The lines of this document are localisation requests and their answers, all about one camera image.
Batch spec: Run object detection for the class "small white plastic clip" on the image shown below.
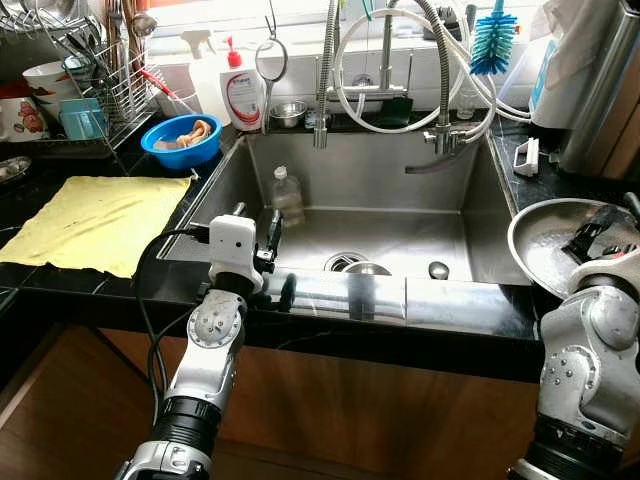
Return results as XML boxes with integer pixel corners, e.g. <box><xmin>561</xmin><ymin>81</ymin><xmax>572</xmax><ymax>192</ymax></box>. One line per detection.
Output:
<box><xmin>512</xmin><ymin>137</ymin><xmax>542</xmax><ymax>180</ymax></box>

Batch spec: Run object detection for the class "metal wire dish rack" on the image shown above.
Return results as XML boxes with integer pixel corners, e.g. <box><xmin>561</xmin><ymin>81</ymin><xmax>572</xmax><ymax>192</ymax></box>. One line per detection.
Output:
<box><xmin>0</xmin><ymin>0</ymin><xmax>152</xmax><ymax>153</ymax></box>

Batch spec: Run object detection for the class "clear plastic bottle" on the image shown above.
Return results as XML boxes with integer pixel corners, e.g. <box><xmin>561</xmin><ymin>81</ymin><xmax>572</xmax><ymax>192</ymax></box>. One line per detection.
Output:
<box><xmin>271</xmin><ymin>166</ymin><xmax>307</xmax><ymax>227</ymax></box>

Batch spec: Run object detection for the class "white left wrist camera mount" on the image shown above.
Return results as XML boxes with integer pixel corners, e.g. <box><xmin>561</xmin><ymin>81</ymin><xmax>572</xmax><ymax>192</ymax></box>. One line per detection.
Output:
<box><xmin>208</xmin><ymin>215</ymin><xmax>264</xmax><ymax>297</ymax></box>

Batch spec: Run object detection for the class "stainless steel sink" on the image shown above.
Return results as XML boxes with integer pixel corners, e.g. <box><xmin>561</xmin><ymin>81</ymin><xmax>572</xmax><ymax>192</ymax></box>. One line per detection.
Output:
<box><xmin>158</xmin><ymin>128</ymin><xmax>546</xmax><ymax>337</ymax></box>

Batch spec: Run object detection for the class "blue plastic bowl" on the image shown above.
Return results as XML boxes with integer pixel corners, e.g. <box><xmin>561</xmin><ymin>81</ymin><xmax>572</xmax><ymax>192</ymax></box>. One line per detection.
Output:
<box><xmin>139</xmin><ymin>113</ymin><xmax>224</xmax><ymax>170</ymax></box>

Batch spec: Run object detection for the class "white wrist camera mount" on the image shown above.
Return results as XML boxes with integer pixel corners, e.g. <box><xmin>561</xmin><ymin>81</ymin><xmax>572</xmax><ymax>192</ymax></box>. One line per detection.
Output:
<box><xmin>208</xmin><ymin>215</ymin><xmax>264</xmax><ymax>297</ymax></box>
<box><xmin>570</xmin><ymin>248</ymin><xmax>640</xmax><ymax>299</ymax></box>

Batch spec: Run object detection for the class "dark wooden cabinet front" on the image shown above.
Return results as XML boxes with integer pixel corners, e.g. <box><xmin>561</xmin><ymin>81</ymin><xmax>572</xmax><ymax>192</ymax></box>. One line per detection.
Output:
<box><xmin>0</xmin><ymin>320</ymin><xmax>563</xmax><ymax>480</ymax></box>

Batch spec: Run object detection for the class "blue bottle brush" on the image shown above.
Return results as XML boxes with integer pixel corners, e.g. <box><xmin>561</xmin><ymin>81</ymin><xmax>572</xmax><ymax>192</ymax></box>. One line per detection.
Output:
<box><xmin>467</xmin><ymin>0</ymin><xmax>520</xmax><ymax>77</ymax></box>

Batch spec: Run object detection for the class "steel drain strainer cap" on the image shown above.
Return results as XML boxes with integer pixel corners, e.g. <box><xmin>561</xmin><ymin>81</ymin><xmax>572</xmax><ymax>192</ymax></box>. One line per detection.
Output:
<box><xmin>345</xmin><ymin>261</ymin><xmax>392</xmax><ymax>278</ymax></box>

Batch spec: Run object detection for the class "white looped water hose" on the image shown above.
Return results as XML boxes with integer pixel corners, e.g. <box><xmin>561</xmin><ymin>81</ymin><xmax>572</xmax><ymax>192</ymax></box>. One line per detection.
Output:
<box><xmin>332</xmin><ymin>5</ymin><xmax>532</xmax><ymax>137</ymax></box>

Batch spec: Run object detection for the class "large shallow steel bowl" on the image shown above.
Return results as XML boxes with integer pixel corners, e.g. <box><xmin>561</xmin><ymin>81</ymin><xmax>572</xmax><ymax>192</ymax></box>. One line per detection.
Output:
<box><xmin>507</xmin><ymin>197</ymin><xmax>640</xmax><ymax>301</ymax></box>

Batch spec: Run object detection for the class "white spray bottle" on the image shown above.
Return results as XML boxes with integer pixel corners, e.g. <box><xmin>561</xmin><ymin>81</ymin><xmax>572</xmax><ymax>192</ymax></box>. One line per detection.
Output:
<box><xmin>180</xmin><ymin>30</ymin><xmax>236</xmax><ymax>127</ymax></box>

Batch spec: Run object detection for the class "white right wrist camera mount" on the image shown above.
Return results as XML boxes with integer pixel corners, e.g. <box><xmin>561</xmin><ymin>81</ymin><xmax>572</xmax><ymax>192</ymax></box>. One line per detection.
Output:
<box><xmin>570</xmin><ymin>248</ymin><xmax>640</xmax><ymax>299</ymax></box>

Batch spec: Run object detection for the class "peach coloured rag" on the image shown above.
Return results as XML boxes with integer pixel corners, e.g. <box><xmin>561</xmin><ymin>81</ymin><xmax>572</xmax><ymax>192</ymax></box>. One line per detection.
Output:
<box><xmin>160</xmin><ymin>120</ymin><xmax>214</xmax><ymax>152</ymax></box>

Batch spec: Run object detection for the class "hanging metal ring strainer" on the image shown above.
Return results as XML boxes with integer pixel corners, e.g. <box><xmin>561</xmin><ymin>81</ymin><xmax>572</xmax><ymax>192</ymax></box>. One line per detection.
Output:
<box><xmin>252</xmin><ymin>0</ymin><xmax>290</xmax><ymax>132</ymax></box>

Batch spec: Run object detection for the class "white jug with blue label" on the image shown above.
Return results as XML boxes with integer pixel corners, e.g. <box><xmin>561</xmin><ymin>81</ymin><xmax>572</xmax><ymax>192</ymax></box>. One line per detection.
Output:
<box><xmin>529</xmin><ymin>0</ymin><xmax>602</xmax><ymax>132</ymax></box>

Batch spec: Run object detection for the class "small steel dish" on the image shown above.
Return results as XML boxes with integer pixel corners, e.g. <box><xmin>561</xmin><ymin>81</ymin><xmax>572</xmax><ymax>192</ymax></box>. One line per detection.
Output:
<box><xmin>0</xmin><ymin>155</ymin><xmax>32</xmax><ymax>187</ymax></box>

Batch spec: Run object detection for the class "small steel bowl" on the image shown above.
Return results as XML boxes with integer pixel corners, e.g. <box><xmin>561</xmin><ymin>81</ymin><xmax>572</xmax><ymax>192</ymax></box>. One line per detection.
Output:
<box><xmin>268</xmin><ymin>100</ymin><xmax>310</xmax><ymax>130</ymax></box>

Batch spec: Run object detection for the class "dark green sponge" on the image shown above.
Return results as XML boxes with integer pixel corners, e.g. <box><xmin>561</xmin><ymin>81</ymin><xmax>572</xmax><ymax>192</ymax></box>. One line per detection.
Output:
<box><xmin>378</xmin><ymin>95</ymin><xmax>413</xmax><ymax>129</ymax></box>

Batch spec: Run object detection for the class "white cartoon print mug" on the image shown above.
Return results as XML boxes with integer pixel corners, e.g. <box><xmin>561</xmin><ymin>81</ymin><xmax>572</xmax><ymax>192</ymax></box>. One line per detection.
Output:
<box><xmin>0</xmin><ymin>80</ymin><xmax>52</xmax><ymax>142</ymax></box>

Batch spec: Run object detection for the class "teal plastic container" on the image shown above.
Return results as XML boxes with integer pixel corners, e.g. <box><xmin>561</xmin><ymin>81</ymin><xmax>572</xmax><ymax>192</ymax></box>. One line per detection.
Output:
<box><xmin>58</xmin><ymin>98</ymin><xmax>107</xmax><ymax>142</ymax></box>

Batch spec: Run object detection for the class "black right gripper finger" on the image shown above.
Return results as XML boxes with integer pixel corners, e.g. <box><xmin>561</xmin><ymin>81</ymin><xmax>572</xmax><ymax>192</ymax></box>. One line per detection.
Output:
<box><xmin>562</xmin><ymin>205</ymin><xmax>619</xmax><ymax>263</ymax></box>

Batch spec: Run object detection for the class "round sink drain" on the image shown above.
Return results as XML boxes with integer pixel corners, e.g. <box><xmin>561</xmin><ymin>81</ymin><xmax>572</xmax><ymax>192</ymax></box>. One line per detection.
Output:
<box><xmin>324</xmin><ymin>251</ymin><xmax>367</xmax><ymax>273</ymax></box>

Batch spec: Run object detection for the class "yellow cloth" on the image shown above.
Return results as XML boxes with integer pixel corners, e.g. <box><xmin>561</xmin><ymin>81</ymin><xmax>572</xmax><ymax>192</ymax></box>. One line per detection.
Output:
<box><xmin>0</xmin><ymin>175</ymin><xmax>192</xmax><ymax>280</ymax></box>

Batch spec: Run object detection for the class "red handled utensil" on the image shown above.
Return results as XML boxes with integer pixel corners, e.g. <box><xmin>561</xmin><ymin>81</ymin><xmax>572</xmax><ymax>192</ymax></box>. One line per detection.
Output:
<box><xmin>139</xmin><ymin>67</ymin><xmax>187</xmax><ymax>107</ymax></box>

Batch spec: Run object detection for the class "tall stainless steel container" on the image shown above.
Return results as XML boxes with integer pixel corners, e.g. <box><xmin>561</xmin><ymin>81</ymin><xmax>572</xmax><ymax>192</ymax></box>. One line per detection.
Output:
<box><xmin>557</xmin><ymin>0</ymin><xmax>640</xmax><ymax>182</ymax></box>

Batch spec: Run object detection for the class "white red pump soap bottle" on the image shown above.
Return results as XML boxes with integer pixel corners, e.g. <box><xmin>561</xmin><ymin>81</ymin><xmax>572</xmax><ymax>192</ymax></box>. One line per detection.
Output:
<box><xmin>218</xmin><ymin>37</ymin><xmax>267</xmax><ymax>134</ymax></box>

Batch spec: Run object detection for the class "white ceramic bowl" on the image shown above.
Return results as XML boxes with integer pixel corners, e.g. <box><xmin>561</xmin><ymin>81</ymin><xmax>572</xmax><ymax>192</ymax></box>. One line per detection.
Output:
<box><xmin>22</xmin><ymin>62</ymin><xmax>77</xmax><ymax>102</ymax></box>

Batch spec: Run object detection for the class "steel spring hose faucet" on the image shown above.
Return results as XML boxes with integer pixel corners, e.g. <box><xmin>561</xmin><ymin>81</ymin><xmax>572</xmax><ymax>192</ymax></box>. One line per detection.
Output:
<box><xmin>312</xmin><ymin>0</ymin><xmax>342</xmax><ymax>152</ymax></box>

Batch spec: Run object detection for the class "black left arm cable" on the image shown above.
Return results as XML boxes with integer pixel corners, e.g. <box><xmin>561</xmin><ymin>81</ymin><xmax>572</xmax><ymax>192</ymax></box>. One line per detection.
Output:
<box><xmin>132</xmin><ymin>224</ymin><xmax>213</xmax><ymax>421</ymax></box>

